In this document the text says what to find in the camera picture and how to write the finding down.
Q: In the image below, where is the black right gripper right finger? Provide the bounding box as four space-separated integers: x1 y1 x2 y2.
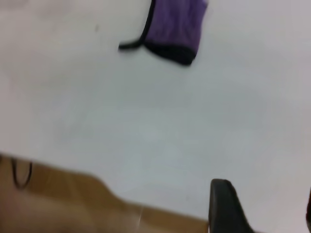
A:
306 187 311 223

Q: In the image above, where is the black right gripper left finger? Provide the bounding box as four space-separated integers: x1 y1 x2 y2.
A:
208 179 259 233

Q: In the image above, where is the black cable loop under table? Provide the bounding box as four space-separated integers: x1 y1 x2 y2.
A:
11 157 34 190

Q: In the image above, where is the purple cloth with black trim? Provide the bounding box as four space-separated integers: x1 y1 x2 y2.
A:
118 0 210 67

